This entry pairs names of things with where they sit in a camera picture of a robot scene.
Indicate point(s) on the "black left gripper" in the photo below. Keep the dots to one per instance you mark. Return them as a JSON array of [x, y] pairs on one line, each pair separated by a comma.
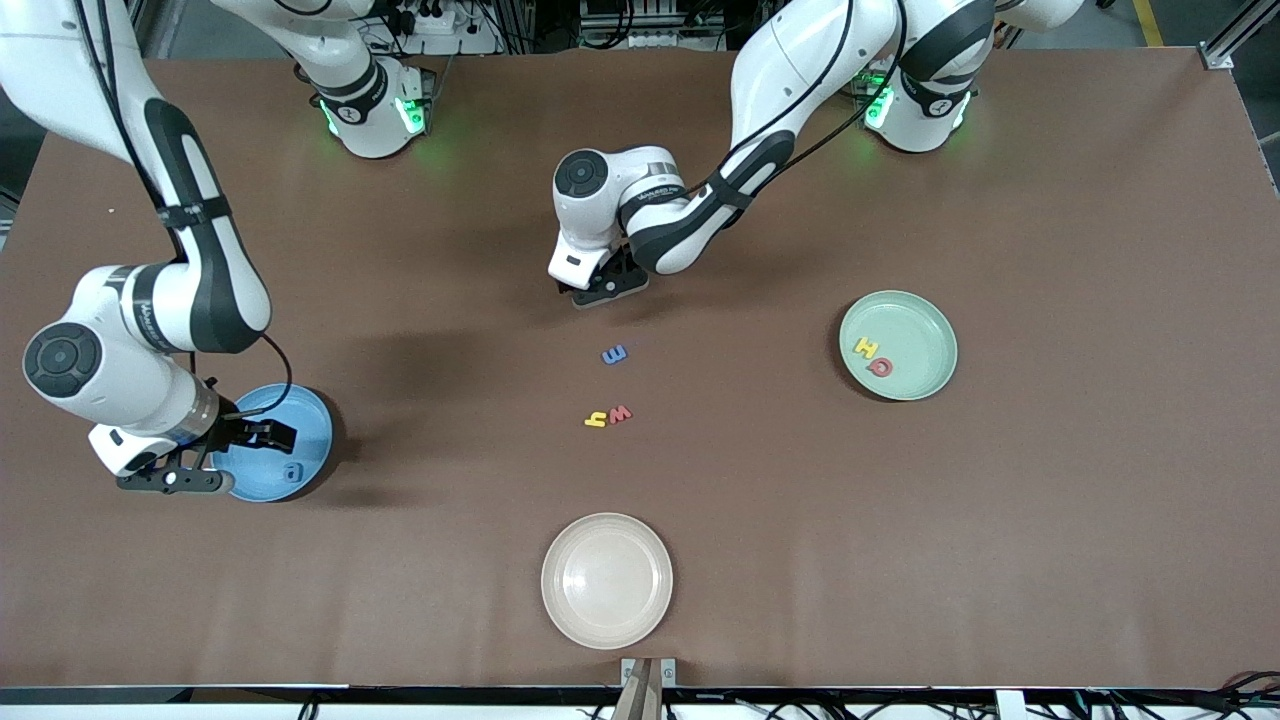
[[562, 287]]

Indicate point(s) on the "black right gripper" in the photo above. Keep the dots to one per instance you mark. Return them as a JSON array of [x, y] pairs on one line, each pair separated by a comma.
[[237, 428]]

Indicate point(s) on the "yellow foam small h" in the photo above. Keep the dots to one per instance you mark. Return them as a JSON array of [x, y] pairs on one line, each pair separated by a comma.
[[596, 422]]

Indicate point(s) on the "yellow foam capital H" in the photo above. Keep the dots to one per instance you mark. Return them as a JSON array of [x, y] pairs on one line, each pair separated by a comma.
[[864, 348]]

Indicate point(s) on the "red foam capital Q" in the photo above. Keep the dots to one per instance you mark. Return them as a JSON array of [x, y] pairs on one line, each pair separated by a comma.
[[872, 368]]

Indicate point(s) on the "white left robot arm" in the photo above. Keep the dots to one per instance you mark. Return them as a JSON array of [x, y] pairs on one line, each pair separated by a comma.
[[800, 60]]

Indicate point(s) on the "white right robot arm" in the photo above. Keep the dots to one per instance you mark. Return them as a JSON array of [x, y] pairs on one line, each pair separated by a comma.
[[130, 390]]

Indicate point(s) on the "blue plate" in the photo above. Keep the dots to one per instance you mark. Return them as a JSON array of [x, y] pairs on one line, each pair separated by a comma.
[[310, 430]]

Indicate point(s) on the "blue foam small m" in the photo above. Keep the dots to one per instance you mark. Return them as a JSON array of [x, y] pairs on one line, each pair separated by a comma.
[[613, 355]]

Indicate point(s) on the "red foam small w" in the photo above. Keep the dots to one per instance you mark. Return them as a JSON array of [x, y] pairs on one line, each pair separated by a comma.
[[620, 415]]

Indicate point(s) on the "white power strip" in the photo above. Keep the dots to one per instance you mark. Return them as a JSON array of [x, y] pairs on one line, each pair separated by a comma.
[[455, 45]]

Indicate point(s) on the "green plate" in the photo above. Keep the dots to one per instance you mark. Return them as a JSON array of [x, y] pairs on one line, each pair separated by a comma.
[[915, 330]]

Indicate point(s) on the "beige plate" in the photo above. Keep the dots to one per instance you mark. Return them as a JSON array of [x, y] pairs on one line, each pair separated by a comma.
[[607, 580]]

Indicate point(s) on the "brown table cover sheet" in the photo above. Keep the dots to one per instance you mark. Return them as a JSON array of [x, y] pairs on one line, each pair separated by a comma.
[[900, 550]]

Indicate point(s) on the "metal camera pole bracket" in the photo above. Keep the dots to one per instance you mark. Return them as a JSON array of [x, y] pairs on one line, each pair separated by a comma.
[[648, 690]]

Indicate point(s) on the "aluminium frame profile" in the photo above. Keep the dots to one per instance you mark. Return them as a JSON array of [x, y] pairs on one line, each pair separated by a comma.
[[1230, 45]]

